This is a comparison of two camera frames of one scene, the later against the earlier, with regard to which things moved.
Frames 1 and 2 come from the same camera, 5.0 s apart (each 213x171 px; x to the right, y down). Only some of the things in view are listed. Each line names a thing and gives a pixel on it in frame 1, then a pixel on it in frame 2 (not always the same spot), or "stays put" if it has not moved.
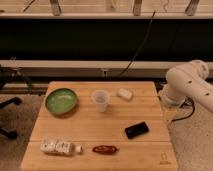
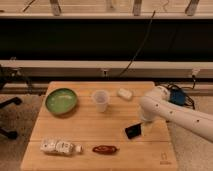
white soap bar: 124,93 stays put
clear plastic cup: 101,99 stays put
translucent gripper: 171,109 → 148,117
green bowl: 61,101 stays put
